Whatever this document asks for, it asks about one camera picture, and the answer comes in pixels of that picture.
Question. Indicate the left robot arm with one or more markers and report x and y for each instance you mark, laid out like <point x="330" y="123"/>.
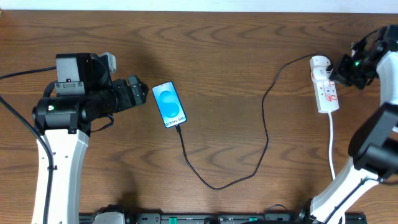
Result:
<point x="84" y="91"/>

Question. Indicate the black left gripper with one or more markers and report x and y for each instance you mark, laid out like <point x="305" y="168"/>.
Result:
<point x="125" y="94"/>

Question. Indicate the white USB charger plug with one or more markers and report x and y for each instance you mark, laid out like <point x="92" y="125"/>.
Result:
<point x="321" y="61"/>

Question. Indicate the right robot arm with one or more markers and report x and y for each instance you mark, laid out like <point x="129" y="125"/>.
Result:
<point x="372" y="153"/>

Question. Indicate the blue Galaxy smartphone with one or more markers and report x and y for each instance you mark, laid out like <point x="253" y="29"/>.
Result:
<point x="169" y="104"/>

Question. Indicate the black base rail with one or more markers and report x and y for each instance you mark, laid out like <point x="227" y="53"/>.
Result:
<point x="156" y="218"/>

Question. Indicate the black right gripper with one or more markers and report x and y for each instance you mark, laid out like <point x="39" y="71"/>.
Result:
<point x="342" y="70"/>

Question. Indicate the white power strip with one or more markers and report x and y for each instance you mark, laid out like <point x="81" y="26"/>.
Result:
<point x="325" y="91"/>

